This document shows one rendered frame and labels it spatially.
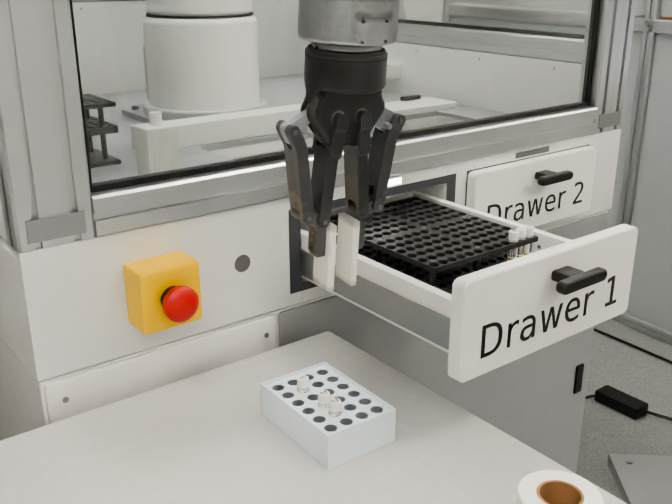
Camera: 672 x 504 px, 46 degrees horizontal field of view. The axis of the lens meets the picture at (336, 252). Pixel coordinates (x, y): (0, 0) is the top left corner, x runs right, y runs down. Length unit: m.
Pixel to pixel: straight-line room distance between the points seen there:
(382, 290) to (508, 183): 0.40
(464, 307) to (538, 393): 0.74
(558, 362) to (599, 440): 0.81
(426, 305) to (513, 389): 0.62
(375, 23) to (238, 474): 0.43
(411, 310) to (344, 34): 0.32
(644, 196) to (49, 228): 2.30
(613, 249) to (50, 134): 0.62
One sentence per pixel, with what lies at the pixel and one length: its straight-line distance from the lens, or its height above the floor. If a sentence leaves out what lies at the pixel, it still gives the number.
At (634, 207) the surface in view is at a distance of 2.90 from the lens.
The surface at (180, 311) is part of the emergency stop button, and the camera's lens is 0.86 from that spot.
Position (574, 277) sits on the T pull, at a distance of 0.86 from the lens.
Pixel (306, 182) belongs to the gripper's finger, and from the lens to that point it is 0.73.
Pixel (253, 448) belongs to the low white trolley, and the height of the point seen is 0.76.
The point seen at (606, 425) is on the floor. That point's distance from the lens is 2.39.
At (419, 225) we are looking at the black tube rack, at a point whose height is 0.90.
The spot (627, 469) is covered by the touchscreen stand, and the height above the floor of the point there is 0.03.
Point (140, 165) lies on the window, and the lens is 0.89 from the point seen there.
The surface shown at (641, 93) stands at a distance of 2.82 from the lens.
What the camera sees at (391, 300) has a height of 0.86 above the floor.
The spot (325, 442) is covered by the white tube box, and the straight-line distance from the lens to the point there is 0.78.
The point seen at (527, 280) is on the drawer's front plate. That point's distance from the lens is 0.85.
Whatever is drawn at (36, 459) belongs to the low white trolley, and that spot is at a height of 0.76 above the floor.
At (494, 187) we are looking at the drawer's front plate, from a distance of 1.21.
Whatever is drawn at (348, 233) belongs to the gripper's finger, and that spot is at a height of 0.97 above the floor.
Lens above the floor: 1.22
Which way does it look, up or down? 20 degrees down
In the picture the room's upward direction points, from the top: straight up
